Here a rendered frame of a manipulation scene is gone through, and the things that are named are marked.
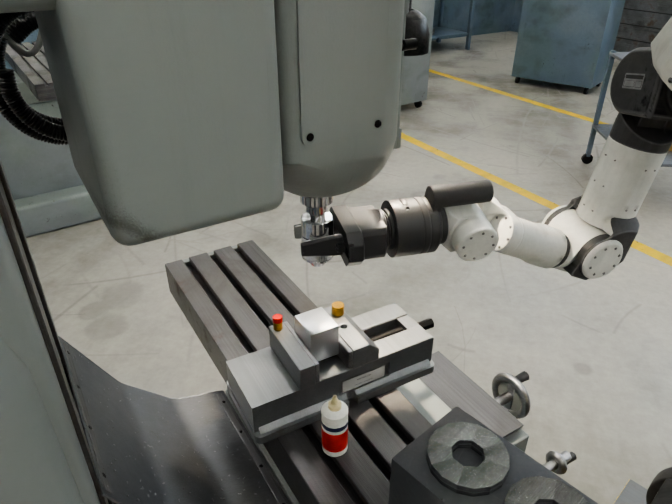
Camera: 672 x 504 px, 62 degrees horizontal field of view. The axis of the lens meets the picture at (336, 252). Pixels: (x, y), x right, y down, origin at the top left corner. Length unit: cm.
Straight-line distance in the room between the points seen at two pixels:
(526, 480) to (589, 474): 156
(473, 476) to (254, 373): 43
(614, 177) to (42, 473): 87
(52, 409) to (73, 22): 35
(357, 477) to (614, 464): 151
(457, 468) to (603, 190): 55
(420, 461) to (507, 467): 9
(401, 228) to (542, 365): 182
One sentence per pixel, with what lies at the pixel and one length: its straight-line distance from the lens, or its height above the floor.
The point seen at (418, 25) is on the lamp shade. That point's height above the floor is 149.
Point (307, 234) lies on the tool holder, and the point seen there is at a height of 124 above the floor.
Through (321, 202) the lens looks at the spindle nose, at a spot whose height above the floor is 129.
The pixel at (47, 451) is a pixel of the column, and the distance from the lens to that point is 63.
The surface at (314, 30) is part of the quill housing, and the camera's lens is 61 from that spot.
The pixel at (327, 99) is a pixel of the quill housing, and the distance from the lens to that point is 63.
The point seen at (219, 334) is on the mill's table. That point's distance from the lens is 114.
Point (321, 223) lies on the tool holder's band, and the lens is 79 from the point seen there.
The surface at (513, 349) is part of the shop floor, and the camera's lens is 261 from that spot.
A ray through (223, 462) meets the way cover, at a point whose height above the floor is 86.
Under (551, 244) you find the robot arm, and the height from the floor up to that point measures 116.
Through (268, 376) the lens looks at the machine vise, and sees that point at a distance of 93.
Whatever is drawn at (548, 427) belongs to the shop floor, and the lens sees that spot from 231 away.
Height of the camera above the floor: 162
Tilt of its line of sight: 31 degrees down
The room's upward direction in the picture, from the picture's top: straight up
